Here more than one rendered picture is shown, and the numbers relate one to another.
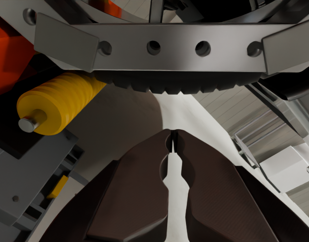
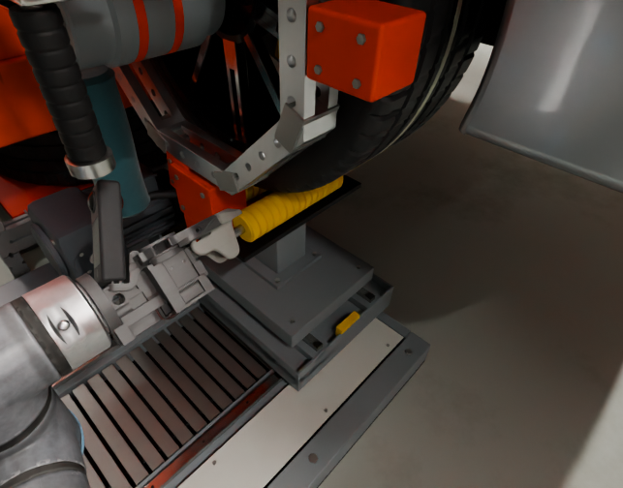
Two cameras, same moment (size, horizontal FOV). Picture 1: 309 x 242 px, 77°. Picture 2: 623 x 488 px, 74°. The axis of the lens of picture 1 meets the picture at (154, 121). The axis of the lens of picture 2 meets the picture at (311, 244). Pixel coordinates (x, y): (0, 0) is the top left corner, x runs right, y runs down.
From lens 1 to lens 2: 54 cm
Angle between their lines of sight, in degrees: 53
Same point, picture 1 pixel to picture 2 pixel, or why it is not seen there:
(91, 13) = not seen: hidden behind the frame
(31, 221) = (313, 350)
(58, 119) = (248, 228)
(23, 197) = (297, 320)
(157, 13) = not seen: hidden behind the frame
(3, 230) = (293, 354)
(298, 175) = not seen: outside the picture
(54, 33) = (220, 178)
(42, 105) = (239, 221)
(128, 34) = (237, 165)
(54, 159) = (335, 289)
